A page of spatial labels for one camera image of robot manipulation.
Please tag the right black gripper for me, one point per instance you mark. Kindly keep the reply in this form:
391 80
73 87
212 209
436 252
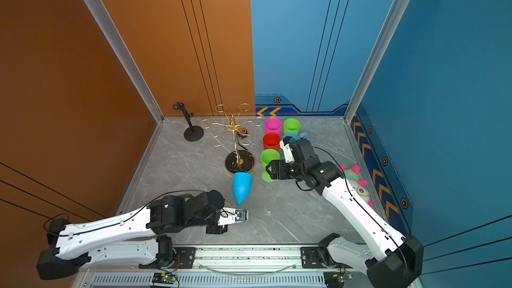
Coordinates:
282 174

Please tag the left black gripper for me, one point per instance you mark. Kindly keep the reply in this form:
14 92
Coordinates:
218 229

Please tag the green wine glass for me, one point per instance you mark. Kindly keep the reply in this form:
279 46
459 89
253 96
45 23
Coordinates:
291 125
267 156

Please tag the red wine glass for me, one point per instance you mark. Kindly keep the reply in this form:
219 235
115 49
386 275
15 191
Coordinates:
271 141

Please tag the blue wine glass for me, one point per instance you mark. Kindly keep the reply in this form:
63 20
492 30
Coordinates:
241 187
290 137

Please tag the magenta wine glass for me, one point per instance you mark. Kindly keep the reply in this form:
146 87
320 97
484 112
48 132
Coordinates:
273 125

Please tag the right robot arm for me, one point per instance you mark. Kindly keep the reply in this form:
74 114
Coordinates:
387 257

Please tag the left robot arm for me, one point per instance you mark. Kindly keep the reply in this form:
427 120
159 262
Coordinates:
77 246

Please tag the gold wine glass rack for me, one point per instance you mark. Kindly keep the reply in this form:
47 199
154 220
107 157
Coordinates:
240 159

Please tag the orange black tape measure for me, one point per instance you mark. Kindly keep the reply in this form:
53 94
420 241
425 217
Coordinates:
242 132

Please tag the left circuit board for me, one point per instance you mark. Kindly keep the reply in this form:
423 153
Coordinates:
164 279

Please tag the circuit board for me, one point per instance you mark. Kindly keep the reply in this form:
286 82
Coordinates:
336 280
164 279

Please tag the plush toy pink green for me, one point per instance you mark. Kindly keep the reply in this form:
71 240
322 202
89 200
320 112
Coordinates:
353 175

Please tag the black phone stand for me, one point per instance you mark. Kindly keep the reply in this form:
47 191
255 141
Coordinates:
193 132

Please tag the right circuit board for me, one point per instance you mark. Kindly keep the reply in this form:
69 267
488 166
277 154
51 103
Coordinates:
336 280

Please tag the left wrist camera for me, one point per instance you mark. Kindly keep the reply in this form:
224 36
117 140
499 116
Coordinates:
229 216

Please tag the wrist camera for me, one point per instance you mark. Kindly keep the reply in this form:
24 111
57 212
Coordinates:
287 152
229 216

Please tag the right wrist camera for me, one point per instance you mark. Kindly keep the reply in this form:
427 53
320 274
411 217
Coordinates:
287 152

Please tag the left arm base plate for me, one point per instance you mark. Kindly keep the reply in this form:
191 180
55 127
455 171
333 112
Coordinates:
178 258

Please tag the aluminium front rail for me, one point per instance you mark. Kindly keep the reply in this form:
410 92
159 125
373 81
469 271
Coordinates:
239 265

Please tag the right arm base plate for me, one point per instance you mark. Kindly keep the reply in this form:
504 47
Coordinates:
315 257

